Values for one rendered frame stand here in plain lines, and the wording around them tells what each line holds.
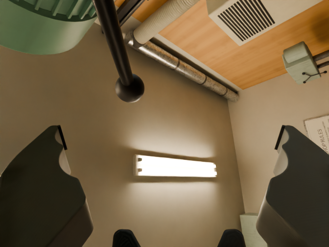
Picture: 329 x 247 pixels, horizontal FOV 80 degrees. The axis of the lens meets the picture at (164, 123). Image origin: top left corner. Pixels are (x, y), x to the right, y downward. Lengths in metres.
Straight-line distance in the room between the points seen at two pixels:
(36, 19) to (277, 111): 3.17
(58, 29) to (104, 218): 1.51
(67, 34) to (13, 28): 0.05
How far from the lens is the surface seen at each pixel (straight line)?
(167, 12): 1.87
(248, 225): 3.10
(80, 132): 1.65
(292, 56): 2.28
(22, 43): 0.31
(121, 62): 0.19
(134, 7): 1.91
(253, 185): 3.30
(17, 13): 0.27
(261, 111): 3.36
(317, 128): 3.11
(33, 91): 1.64
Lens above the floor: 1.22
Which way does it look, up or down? 42 degrees up
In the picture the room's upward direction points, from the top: 111 degrees counter-clockwise
